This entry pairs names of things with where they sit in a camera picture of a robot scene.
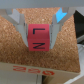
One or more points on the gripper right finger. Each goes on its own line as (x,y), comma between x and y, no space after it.
(56,27)

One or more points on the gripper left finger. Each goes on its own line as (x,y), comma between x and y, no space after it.
(20,28)

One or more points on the pink block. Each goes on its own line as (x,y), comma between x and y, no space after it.
(38,37)

